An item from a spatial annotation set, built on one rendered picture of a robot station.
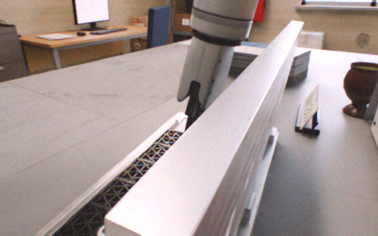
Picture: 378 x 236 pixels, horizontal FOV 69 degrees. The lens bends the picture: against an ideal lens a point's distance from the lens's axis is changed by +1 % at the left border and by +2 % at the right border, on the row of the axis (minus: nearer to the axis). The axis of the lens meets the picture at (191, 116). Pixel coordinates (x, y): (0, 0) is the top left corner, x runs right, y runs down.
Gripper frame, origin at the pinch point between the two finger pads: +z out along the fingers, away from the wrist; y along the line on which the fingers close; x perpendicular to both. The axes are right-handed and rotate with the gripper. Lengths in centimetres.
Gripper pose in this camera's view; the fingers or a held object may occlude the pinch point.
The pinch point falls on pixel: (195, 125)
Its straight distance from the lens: 46.1
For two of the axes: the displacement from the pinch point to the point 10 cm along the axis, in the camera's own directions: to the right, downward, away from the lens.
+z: -1.9, 8.5, 4.8
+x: 9.0, 3.5, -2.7
